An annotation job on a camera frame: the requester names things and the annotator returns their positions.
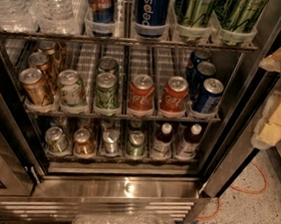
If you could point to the redbull can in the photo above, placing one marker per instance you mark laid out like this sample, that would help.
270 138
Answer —
101 17

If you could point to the front blue pepsi can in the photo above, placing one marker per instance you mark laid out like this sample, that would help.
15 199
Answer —
209 95

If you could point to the blue pepsi can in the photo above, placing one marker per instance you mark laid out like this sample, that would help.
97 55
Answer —
151 17
195 58
209 95
203 71

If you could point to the middle blue pepsi can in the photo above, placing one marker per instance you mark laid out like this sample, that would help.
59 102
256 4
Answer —
203 71

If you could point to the rear blue pepsi can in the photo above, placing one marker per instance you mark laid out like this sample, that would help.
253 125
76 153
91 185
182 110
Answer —
195 58

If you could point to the right green tall can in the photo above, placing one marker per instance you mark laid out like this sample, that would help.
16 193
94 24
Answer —
238 19

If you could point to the green tall can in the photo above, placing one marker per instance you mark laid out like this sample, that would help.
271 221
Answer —
193 18
238 19

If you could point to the right coca cola can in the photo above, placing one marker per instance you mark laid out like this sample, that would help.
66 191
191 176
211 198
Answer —
174 94

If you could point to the coca cola can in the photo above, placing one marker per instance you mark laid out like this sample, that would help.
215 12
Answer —
141 93
174 94

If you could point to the left green tall can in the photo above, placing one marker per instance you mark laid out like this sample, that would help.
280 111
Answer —
193 18

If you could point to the left coca cola can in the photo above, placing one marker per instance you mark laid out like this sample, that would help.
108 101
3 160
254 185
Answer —
141 93

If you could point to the bottom green can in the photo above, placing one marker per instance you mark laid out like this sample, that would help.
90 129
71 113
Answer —
136 144

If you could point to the rear green can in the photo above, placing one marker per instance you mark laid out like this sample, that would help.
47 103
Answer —
108 65

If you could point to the front green can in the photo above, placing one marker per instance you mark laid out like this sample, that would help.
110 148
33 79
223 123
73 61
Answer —
106 88

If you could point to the silver can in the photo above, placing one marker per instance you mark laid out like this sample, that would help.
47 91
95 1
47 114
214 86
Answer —
111 141
56 139

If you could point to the stainless steel fridge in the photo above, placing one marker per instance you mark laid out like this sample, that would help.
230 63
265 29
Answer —
67 185

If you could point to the bottom orange can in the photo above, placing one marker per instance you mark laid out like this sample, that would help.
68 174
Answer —
83 144

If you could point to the white green patterned can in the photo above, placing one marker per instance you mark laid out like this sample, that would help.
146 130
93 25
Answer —
71 87

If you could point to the rear gold can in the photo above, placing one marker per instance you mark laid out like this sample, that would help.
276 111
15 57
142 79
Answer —
55 51

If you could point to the gold can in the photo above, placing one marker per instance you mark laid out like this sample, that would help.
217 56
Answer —
36 87
55 51
44 64

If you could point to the bottom left silver can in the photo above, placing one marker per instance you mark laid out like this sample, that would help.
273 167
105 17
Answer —
56 139

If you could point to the middle gold can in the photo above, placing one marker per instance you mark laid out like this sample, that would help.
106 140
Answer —
44 64

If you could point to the front gold can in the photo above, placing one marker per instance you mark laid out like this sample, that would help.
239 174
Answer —
36 87

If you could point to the right brown juice bottle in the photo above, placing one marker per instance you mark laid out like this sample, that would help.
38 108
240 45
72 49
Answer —
189 142

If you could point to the brown juice bottle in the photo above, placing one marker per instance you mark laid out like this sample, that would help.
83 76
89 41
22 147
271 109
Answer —
161 148
189 142

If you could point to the left brown juice bottle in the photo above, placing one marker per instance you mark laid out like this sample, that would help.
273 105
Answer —
161 148

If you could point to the right clear water bottle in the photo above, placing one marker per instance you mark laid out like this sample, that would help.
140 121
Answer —
56 17

